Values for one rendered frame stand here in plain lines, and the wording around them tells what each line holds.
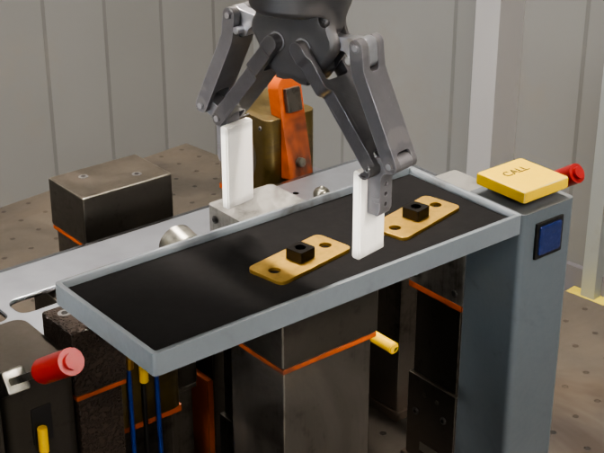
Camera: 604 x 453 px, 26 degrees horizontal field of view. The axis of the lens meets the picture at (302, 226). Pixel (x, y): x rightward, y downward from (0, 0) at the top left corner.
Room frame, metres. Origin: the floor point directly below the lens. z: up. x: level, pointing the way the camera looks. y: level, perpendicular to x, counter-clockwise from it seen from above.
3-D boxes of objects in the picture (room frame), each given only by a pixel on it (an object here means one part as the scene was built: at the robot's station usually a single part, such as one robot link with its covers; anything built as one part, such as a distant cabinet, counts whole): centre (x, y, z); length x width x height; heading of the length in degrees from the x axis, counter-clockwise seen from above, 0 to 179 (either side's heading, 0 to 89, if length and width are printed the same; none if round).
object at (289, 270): (0.93, 0.00, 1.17); 0.08 x 0.04 x 0.01; 138
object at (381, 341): (1.11, -0.05, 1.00); 0.12 x 0.01 x 0.01; 39
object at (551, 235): (1.07, -0.22, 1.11); 0.03 x 0.01 x 0.03; 129
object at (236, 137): (0.97, 0.05, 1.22); 0.03 x 0.01 x 0.07; 138
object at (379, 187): (0.87, -0.06, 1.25); 0.03 x 0.01 x 0.05; 48
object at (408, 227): (1.00, -0.10, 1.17); 0.08 x 0.04 x 0.01; 141
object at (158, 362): (0.94, 0.00, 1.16); 0.37 x 0.14 x 0.02; 129
